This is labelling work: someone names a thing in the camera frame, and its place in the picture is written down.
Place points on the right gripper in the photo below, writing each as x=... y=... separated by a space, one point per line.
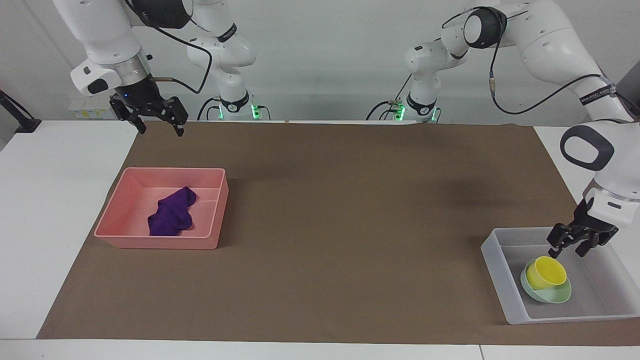
x=139 y=94

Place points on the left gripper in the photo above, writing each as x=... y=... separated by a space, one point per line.
x=585 y=219

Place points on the yellow plastic cup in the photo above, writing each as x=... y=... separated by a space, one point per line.
x=546 y=272

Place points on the pink plastic tray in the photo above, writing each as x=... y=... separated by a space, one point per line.
x=120 y=210

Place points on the light green plastic bowl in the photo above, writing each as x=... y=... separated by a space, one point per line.
x=555 y=296

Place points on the black stand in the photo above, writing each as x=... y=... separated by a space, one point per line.
x=631 y=90
x=20 y=119

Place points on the translucent grey plastic bin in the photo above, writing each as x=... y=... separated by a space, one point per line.
x=595 y=300

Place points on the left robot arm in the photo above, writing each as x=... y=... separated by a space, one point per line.
x=550 y=35

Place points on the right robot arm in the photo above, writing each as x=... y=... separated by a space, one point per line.
x=102 y=30

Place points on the purple cloth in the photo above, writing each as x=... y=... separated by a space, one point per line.
x=172 y=215

